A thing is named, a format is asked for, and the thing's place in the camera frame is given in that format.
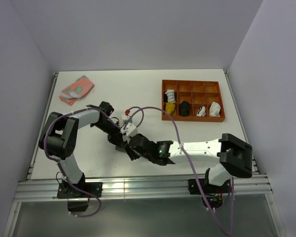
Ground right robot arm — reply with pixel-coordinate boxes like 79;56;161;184
127;133;253;193

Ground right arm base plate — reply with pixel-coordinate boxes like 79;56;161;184
188;178;231;196

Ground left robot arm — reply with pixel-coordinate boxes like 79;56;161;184
38;101;124;197

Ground white black rolled sock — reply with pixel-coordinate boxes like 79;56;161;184
196;106;206;117

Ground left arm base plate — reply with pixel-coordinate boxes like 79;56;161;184
57;182;103;199

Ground aluminium frame rail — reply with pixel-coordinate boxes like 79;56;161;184
13;174;273;202

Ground white black striped sock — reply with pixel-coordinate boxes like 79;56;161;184
163;89;176;103

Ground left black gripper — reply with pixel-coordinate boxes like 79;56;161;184
93;119;124;148

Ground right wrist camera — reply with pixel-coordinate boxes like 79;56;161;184
120;123;138;142

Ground yellow rolled sock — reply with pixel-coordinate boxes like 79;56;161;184
165;103;176;116

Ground pink green patterned socks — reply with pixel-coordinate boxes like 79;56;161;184
59;75;94;106

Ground orange compartment tray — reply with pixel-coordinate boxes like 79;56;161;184
161;80;225;122

